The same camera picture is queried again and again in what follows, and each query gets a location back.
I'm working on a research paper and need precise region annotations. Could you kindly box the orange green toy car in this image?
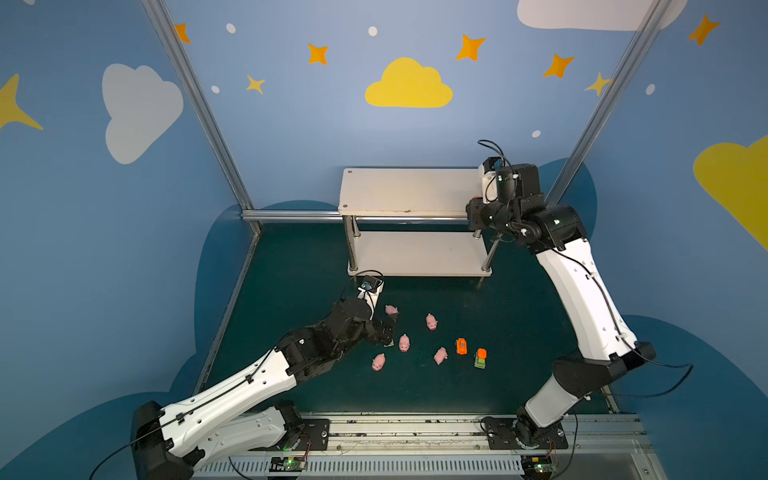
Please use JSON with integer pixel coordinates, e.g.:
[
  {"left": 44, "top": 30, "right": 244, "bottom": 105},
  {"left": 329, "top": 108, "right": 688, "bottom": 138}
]
[{"left": 474, "top": 348, "right": 487, "bottom": 370}]

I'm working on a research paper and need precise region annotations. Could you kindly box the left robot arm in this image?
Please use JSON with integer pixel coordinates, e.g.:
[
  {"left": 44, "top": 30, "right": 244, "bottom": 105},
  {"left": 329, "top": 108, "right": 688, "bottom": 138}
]
[{"left": 130, "top": 295, "right": 399, "bottom": 479}]

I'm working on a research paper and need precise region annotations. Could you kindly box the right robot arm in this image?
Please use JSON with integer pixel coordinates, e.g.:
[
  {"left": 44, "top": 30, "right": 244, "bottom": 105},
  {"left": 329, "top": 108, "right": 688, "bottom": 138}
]
[{"left": 466, "top": 198, "right": 656, "bottom": 448}]

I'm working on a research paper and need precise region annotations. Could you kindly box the white two-tier shelf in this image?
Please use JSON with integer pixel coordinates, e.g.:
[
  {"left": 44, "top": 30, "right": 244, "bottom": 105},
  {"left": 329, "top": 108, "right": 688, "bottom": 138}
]
[{"left": 338, "top": 167, "right": 499, "bottom": 278}]

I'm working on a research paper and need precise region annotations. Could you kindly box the left controller board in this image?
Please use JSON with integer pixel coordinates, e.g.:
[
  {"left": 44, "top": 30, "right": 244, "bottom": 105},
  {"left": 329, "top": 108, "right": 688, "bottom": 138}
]
[{"left": 269, "top": 457, "right": 307, "bottom": 473}]

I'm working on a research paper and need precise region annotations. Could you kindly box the controller board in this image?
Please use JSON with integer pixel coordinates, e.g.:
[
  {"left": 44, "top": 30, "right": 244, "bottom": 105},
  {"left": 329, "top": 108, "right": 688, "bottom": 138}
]
[
  {"left": 520, "top": 456, "right": 556, "bottom": 480},
  {"left": 269, "top": 457, "right": 307, "bottom": 473}
]

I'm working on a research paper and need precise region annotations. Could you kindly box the rear aluminium crossbar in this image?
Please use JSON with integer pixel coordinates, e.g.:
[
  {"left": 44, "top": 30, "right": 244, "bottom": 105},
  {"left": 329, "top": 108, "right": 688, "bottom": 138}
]
[{"left": 241, "top": 209, "right": 469, "bottom": 225}]

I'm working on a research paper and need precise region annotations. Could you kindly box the right controller board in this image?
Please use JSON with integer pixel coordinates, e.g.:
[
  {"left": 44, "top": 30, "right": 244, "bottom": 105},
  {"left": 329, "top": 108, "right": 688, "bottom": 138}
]
[{"left": 520, "top": 456, "right": 556, "bottom": 480}]

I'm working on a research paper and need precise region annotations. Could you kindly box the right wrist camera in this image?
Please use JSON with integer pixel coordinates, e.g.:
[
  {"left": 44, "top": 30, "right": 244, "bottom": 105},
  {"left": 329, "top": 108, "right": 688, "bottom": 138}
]
[{"left": 478, "top": 157, "right": 541, "bottom": 203}]

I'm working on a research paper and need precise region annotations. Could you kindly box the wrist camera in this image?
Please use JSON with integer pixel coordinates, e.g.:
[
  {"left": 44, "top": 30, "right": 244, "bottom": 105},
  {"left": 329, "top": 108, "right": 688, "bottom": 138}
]
[
  {"left": 357, "top": 276, "right": 384, "bottom": 309},
  {"left": 478, "top": 157, "right": 541, "bottom": 203}
]

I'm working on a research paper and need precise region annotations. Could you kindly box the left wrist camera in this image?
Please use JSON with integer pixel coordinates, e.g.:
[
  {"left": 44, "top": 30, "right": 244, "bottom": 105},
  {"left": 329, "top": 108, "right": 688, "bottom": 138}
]
[{"left": 357, "top": 276, "right": 384, "bottom": 309}]

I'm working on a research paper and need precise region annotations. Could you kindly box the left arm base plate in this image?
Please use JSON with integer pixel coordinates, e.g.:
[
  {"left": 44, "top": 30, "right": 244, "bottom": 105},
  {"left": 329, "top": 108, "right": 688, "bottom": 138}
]
[{"left": 265, "top": 418, "right": 330, "bottom": 453}]

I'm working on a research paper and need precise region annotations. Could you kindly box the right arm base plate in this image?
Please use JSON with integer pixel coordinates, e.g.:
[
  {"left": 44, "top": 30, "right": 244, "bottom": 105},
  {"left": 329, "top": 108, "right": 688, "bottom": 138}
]
[{"left": 480, "top": 416, "right": 569, "bottom": 450}]

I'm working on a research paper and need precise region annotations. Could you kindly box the right aluminium frame post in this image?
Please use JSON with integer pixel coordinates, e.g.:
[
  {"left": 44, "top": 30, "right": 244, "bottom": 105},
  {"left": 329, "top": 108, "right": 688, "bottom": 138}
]
[{"left": 545, "top": 0, "right": 673, "bottom": 208}]

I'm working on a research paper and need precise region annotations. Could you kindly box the aluminium frame post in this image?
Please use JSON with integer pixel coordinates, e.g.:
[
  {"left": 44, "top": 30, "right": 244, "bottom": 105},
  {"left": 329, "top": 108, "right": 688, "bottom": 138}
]
[
  {"left": 141, "top": 0, "right": 254, "bottom": 212},
  {"left": 545, "top": 0, "right": 673, "bottom": 208}
]

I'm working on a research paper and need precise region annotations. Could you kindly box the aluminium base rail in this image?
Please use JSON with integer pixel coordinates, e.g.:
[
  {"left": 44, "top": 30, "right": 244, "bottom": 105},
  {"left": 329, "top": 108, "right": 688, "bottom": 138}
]
[{"left": 191, "top": 412, "right": 666, "bottom": 479}]

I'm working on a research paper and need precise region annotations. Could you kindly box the left aluminium frame post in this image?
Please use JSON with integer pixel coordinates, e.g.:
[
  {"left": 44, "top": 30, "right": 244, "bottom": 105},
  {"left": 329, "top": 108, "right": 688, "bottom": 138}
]
[{"left": 141, "top": 0, "right": 254, "bottom": 212}]

